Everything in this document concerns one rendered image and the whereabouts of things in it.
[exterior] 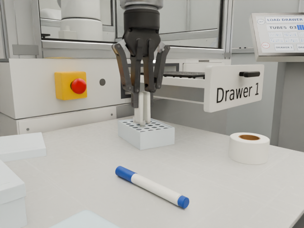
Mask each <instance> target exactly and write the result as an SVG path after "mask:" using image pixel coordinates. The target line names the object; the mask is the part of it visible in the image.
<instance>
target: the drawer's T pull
mask: <svg viewBox="0 0 304 228"><path fill-rule="evenodd" d="M239 76H243V77H256V76H260V72H259V71H241V72H239Z"/></svg>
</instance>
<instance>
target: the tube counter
mask: <svg viewBox="0 0 304 228"><path fill-rule="evenodd" d="M289 28H290V30H304V24H289Z"/></svg>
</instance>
